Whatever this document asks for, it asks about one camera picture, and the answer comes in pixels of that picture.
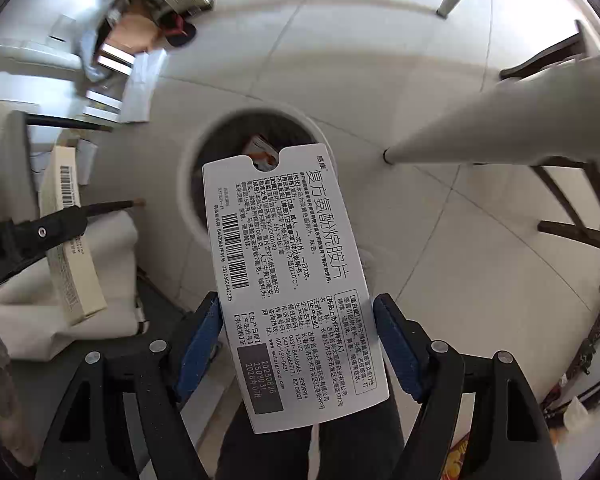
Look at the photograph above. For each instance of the red and black slipper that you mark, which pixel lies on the red and black slipper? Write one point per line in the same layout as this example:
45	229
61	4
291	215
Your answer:
177	32

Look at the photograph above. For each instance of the orange printed packet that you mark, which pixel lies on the orange printed packet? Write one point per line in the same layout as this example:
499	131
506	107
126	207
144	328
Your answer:
455	460

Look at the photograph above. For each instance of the long white cardboard box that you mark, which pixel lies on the long white cardboard box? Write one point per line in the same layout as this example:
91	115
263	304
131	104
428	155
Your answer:
75	280

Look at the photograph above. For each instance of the white flat boxes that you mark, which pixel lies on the white flat boxes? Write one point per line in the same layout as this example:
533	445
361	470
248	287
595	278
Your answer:
135	85

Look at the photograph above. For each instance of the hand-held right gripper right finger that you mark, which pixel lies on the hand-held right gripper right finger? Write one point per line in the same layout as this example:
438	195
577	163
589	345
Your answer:
397	345

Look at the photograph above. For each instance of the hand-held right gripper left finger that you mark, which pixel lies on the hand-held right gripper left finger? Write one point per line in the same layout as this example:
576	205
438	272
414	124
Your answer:
202	340

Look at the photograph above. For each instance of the brown cardboard piece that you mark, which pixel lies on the brown cardboard piece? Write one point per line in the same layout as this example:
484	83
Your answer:
130	32

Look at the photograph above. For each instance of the dark wooden chair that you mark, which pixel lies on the dark wooden chair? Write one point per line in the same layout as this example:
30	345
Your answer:
540	62

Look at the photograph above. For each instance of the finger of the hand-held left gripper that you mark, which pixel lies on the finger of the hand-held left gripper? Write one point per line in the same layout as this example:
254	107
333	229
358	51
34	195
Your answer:
55	225

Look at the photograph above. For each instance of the white round trash bin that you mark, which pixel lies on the white round trash bin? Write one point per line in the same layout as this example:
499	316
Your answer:
230	130

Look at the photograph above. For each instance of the person's dark pants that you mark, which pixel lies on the person's dark pants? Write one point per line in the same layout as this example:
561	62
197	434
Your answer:
280	455

